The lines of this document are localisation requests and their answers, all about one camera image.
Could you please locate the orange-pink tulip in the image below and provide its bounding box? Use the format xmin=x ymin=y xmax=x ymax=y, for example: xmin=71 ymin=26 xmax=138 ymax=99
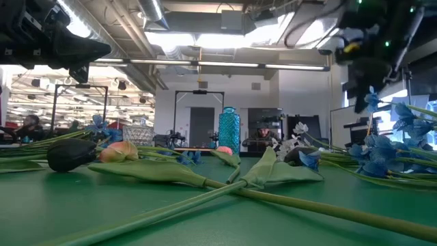
xmin=87 ymin=141 xmax=437 ymax=244

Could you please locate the grey door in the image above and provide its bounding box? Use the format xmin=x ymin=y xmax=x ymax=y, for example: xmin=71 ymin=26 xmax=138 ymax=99
xmin=189 ymin=107 xmax=215 ymax=148

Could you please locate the pink tulip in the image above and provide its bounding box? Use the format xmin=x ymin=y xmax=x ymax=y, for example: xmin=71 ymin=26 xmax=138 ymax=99
xmin=210 ymin=146 xmax=242 ymax=185

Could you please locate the person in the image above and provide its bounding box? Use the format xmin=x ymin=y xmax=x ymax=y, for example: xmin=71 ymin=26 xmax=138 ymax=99
xmin=241 ymin=125 xmax=283 ymax=153
xmin=15 ymin=114 xmax=45 ymax=144

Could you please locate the clear glass vase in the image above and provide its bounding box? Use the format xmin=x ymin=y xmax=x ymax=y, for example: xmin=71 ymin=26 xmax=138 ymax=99
xmin=122 ymin=124 xmax=155 ymax=147

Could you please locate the black cabinet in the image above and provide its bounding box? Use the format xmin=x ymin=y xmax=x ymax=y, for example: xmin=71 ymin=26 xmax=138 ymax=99
xmin=286 ymin=114 xmax=322 ymax=139

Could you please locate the silver ventilation duct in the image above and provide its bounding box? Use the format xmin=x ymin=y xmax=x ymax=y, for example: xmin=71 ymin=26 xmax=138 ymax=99
xmin=136 ymin=0 xmax=170 ymax=31

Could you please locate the teal glass vase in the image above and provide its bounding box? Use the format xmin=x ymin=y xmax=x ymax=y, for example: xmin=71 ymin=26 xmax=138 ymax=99
xmin=218 ymin=106 xmax=241 ymax=155

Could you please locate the black gantry frame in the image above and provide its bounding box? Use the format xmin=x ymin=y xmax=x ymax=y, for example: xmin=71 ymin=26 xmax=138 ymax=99
xmin=51 ymin=83 xmax=109 ymax=133
xmin=173 ymin=90 xmax=225 ymax=151

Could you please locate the green table mat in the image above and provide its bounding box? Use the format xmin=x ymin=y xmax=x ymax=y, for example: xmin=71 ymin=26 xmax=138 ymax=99
xmin=0 ymin=155 xmax=437 ymax=246

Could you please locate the white flower spray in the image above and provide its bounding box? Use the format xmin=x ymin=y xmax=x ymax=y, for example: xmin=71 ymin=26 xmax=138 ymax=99
xmin=271 ymin=122 xmax=344 ymax=161

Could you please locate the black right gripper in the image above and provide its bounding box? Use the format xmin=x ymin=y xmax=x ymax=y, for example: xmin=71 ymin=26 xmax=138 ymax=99
xmin=336 ymin=13 xmax=393 ymax=114

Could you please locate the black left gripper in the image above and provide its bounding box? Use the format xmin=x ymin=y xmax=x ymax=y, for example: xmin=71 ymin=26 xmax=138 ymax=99
xmin=0 ymin=0 xmax=112 ymax=84

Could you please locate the black tulip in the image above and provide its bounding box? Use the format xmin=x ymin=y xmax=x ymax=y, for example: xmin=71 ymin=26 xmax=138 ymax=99
xmin=0 ymin=138 xmax=98 ymax=174
xmin=33 ymin=146 xmax=324 ymax=246

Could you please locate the long ceiling light strip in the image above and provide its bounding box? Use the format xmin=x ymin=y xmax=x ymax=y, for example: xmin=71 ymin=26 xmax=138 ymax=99
xmin=94 ymin=57 xmax=330 ymax=72

